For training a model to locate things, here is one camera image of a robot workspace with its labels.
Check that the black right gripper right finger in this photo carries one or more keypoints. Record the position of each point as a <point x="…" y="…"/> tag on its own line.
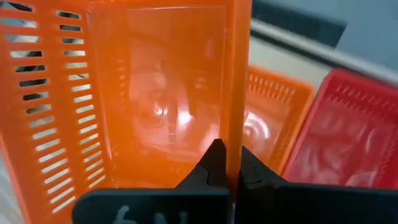
<point x="311" y="205"/>

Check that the red slotted plastic basket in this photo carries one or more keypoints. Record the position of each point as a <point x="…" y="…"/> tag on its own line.
<point x="342" y="140"/>

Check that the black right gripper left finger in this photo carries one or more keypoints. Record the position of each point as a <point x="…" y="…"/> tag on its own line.
<point x="155" y="205"/>

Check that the orange slotted plastic basket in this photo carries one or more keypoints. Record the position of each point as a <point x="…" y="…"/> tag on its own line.
<point x="270" y="124"/>
<point x="140" y="93"/>

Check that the long black flat bar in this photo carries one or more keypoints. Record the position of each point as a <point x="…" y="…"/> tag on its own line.
<point x="295" y="21"/>

